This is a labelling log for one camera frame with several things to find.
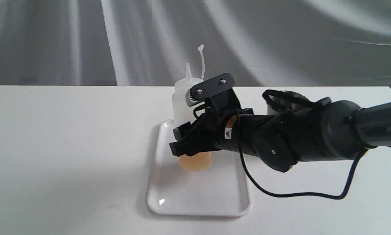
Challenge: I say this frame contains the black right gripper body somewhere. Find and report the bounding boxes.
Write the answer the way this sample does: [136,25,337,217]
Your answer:
[192,90,248,154]

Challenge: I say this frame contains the white plastic tray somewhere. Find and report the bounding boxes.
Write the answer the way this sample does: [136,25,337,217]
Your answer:
[146,119,252,217]

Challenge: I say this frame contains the translucent squeeze bottle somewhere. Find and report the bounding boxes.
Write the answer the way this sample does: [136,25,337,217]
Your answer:
[172,44,212,172]

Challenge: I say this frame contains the black cable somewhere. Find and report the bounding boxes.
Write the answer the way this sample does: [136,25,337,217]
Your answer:
[236,111,391,200]

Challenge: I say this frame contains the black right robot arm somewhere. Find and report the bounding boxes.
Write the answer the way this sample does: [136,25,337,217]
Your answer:
[169,73,391,172]

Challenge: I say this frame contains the stainless steel cup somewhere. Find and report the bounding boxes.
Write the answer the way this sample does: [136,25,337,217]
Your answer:
[262,89,314,116]

